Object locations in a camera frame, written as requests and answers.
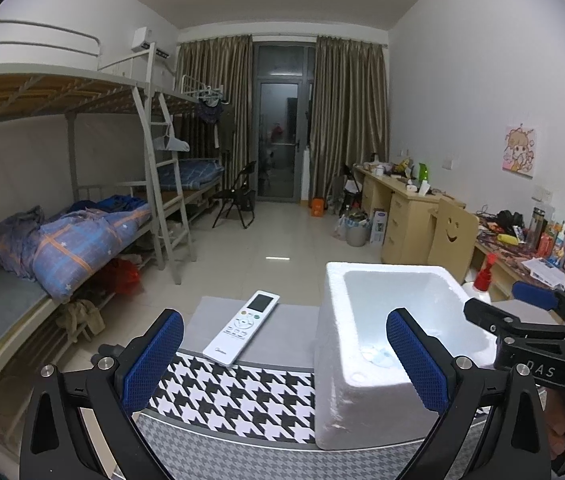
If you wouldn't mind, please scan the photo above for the person's right hand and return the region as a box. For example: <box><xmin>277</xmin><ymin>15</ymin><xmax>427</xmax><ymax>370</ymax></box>
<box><xmin>544</xmin><ymin>388</ymin><xmax>565</xmax><ymax>460</ymax></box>

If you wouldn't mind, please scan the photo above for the white red pump bottle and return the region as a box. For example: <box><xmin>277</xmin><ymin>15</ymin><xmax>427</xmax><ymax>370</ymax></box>
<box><xmin>462</xmin><ymin>252</ymin><xmax>497</xmax><ymax>304</ymax></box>

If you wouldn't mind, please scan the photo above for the white styrofoam box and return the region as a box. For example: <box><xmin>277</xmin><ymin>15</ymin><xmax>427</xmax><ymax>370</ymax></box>
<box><xmin>314</xmin><ymin>262</ymin><xmax>496</xmax><ymax>451</ymax></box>

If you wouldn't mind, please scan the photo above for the wooden smiley chair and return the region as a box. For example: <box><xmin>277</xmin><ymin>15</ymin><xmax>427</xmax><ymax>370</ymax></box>
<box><xmin>427</xmin><ymin>198</ymin><xmax>480</xmax><ymax>285</ymax></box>

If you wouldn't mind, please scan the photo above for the white remote control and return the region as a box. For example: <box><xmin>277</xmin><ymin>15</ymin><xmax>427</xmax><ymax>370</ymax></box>
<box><xmin>202</xmin><ymin>290</ymin><xmax>280</xmax><ymax>367</ymax></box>

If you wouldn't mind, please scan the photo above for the light wooden desk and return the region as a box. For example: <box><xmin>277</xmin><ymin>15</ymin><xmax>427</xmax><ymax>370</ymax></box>
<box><xmin>353</xmin><ymin>165</ymin><xmax>465</xmax><ymax>264</ymax></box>

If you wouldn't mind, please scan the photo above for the houndstooth table cloth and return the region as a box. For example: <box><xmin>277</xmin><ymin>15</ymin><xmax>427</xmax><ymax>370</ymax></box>
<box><xmin>132</xmin><ymin>294</ymin><xmax>494</xmax><ymax>480</ymax></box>

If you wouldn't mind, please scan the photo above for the blue plaid quilt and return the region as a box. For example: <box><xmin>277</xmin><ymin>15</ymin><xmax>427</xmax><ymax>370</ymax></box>
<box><xmin>0</xmin><ymin>195</ymin><xmax>151</xmax><ymax>304</ymax></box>

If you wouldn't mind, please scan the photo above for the anime girl poster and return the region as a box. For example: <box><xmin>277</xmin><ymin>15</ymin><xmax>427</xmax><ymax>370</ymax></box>
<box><xmin>501</xmin><ymin>124</ymin><xmax>537</xmax><ymax>178</ymax></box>

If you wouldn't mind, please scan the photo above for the black folding chair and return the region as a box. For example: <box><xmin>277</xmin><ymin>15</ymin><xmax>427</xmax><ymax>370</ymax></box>
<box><xmin>212</xmin><ymin>160</ymin><xmax>256</xmax><ymax>230</ymax></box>

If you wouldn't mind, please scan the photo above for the orange bucket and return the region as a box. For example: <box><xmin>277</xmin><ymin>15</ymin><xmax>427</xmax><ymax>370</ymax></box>
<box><xmin>311</xmin><ymin>197</ymin><xmax>325</xmax><ymax>218</ymax></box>

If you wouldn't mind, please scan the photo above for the metal bunk bed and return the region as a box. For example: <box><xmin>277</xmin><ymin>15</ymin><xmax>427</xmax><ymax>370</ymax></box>
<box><xmin>0</xmin><ymin>19</ymin><xmax>194</xmax><ymax>411</ymax></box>

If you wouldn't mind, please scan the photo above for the brown right curtain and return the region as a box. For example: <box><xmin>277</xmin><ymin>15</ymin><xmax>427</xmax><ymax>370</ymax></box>
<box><xmin>309</xmin><ymin>36</ymin><xmax>389</xmax><ymax>198</ymax></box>

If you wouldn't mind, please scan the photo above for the brown curtain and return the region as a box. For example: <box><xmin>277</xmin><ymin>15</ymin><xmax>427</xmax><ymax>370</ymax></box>
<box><xmin>177</xmin><ymin>35</ymin><xmax>254</xmax><ymax>181</ymax></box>
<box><xmin>309</xmin><ymin>36</ymin><xmax>389</xmax><ymax>198</ymax></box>

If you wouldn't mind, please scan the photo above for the glass balcony door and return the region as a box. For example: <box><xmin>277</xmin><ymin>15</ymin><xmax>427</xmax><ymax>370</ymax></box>
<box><xmin>252</xmin><ymin>41</ymin><xmax>315</xmax><ymax>203</ymax></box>

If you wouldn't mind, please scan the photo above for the brown left curtain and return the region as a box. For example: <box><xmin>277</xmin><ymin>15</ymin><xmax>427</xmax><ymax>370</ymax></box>
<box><xmin>177</xmin><ymin>35</ymin><xmax>254</xmax><ymax>181</ymax></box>

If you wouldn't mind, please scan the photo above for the white air conditioner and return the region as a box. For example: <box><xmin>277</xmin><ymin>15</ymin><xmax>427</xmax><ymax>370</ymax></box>
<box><xmin>130</xmin><ymin>27</ymin><xmax>171</xmax><ymax>60</ymax></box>

